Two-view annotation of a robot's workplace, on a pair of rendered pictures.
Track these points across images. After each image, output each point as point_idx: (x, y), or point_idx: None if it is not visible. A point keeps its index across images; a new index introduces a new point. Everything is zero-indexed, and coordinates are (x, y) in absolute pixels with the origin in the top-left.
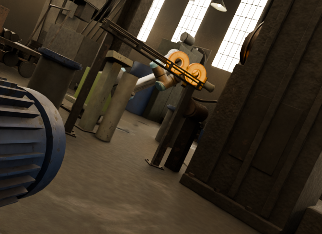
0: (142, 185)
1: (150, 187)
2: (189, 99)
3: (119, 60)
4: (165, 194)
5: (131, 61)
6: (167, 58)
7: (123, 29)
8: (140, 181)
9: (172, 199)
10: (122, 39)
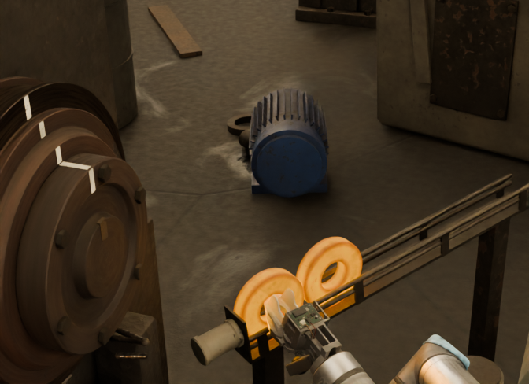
0: (238, 369)
1: (225, 380)
2: (253, 371)
3: (527, 337)
4: (195, 382)
5: (527, 367)
6: (457, 382)
7: (471, 193)
8: (247, 382)
9: (180, 380)
10: (461, 217)
